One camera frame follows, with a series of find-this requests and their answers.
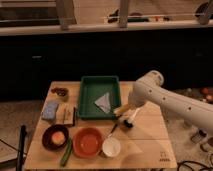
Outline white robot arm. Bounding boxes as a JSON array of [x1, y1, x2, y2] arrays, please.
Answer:
[[128, 70, 213, 134]]

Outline green plastic tray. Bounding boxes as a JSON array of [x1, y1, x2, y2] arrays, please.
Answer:
[[77, 76, 121, 120]]

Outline grey folded cloth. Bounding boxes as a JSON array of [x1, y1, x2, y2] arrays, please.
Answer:
[[94, 93, 111, 114]]

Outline small jar of dark berries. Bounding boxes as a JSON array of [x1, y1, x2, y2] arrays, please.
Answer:
[[51, 87, 69, 102]]

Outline black and white brush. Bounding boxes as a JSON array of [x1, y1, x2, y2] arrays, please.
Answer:
[[123, 108, 140, 128]]

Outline wooden block with black edge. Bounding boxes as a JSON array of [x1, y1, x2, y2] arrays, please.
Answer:
[[56, 105, 75, 126]]

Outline orange bowl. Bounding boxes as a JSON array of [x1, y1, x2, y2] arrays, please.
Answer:
[[73, 127, 103, 158]]

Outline blue sponge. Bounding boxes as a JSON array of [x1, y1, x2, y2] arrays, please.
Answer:
[[41, 101, 59, 120]]

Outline orange fruit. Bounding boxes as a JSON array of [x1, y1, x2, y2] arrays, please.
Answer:
[[51, 131, 65, 146]]

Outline dark brown bowl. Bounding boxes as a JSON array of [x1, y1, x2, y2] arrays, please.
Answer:
[[42, 124, 69, 151]]

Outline green cucumber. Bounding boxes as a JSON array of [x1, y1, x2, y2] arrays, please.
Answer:
[[60, 138, 72, 167]]

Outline black stand pole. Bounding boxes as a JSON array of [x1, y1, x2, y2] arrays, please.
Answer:
[[16, 125, 27, 171]]

